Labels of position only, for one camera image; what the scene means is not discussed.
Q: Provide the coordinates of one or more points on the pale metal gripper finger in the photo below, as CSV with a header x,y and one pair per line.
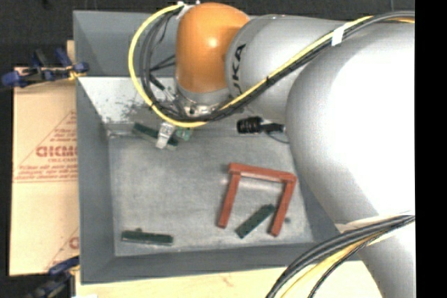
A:
x,y
161,143
168,129

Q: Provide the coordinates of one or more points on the dark green block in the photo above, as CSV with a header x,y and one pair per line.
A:
x,y
146,130
146,238
255,221

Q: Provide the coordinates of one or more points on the grey metal bin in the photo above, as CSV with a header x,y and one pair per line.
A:
x,y
167,192

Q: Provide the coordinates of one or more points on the red-brown flat block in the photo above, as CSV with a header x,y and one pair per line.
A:
x,y
262,173
283,209
229,200

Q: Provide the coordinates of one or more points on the brown cardboard board, red print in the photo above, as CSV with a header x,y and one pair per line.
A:
x,y
42,192

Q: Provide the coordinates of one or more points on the black cylinder on white bracket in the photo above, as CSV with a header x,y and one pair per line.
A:
x,y
249,125

